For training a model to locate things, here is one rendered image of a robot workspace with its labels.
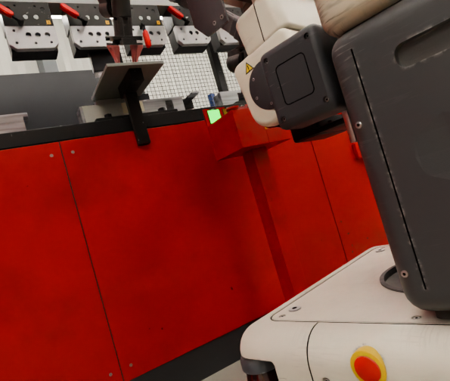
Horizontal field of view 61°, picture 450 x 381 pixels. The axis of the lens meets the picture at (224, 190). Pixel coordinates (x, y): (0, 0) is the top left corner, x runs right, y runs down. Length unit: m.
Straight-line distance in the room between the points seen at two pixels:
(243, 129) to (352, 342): 0.74
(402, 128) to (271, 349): 0.41
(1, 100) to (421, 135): 1.74
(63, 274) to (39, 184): 0.26
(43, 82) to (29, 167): 0.86
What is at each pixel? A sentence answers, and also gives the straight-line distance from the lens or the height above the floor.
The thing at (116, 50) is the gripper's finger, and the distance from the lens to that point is 1.30.
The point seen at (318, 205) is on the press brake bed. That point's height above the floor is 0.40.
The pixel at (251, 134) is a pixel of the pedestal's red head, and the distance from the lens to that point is 1.18.
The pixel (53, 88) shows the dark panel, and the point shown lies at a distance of 2.01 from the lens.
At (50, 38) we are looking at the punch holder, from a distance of 1.49.
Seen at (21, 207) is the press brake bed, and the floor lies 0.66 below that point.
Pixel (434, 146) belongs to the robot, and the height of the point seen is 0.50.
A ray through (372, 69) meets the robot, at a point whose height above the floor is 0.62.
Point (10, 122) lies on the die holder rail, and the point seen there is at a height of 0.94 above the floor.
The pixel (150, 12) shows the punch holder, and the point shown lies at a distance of 1.66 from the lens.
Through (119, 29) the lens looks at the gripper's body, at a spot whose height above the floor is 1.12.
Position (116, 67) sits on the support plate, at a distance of 1.23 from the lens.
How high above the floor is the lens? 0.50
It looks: 3 degrees up
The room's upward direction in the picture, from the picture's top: 16 degrees counter-clockwise
